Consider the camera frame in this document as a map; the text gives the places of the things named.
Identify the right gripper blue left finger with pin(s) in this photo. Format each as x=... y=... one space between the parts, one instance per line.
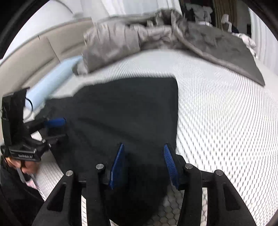
x=116 y=175

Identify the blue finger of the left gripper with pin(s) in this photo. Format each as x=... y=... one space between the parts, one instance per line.
x=52 y=141
x=55 y=123

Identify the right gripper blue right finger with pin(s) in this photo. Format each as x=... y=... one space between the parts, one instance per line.
x=173 y=165

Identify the black pants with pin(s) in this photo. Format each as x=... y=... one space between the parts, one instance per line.
x=140 y=114

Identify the person's left hand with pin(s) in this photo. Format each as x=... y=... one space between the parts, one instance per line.
x=27 y=167

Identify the light blue pillow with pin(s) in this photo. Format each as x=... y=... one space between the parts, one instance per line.
x=50 y=83

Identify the beige padded headboard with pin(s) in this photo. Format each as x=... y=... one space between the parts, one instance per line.
x=30 y=62

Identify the white honeycomb mattress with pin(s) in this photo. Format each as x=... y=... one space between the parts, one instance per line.
x=225 y=121

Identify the white curtain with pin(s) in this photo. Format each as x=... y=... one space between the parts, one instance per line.
x=98 y=10

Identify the grey duvet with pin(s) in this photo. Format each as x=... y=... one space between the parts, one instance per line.
x=114 y=38

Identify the white office chair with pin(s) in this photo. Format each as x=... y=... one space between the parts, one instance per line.
x=226 y=24

